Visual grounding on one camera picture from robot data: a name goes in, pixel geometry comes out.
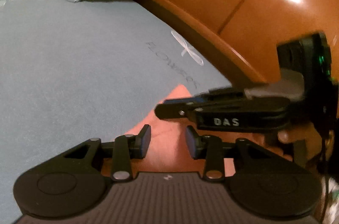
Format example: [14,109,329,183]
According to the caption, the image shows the salmon pink knit sweater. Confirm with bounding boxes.
[102,84,236,177]

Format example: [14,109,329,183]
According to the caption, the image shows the blue patterned bed sheet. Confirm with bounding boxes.
[1,0,229,223]

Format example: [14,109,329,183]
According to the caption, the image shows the person's right hand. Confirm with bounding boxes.
[247,122,329,169]

